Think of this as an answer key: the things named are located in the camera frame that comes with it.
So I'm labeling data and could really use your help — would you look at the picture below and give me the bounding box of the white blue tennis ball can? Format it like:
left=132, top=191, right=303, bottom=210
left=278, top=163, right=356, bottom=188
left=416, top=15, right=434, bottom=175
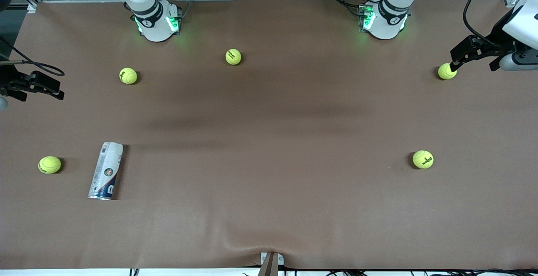
left=87, top=142, right=124, bottom=201

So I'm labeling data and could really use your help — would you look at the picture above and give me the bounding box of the yellow-green tennis ball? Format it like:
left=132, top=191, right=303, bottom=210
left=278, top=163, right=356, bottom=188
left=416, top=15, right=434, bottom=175
left=38, top=155, right=62, bottom=174
left=119, top=67, right=138, bottom=85
left=412, top=150, right=434, bottom=169
left=438, top=63, right=457, bottom=80
left=225, top=48, right=242, bottom=66

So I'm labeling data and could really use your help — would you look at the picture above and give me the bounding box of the brown table cover mat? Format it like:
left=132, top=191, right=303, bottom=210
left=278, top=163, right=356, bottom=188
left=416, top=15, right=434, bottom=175
left=0, top=0, right=538, bottom=270

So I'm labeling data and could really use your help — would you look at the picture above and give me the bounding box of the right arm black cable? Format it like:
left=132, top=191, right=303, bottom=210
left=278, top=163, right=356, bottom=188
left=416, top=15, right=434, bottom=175
left=0, top=37, right=65, bottom=77

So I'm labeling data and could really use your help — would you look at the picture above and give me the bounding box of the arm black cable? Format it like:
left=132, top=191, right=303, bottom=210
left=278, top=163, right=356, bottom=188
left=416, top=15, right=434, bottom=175
left=462, top=0, right=511, bottom=44
left=0, top=37, right=65, bottom=77

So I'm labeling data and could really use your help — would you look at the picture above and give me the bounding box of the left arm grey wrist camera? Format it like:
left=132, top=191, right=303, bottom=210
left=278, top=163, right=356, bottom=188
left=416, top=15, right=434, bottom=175
left=500, top=53, right=538, bottom=72

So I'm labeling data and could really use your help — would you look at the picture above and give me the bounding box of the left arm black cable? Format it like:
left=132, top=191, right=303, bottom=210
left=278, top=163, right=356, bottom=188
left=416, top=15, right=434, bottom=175
left=462, top=0, right=511, bottom=44

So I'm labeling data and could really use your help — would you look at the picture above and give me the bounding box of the silver metal bracket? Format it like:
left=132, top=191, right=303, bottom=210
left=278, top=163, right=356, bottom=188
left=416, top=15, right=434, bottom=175
left=260, top=252, right=285, bottom=266

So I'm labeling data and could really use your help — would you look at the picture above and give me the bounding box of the brown camera post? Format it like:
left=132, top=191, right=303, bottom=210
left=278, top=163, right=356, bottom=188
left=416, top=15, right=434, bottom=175
left=258, top=253, right=279, bottom=276

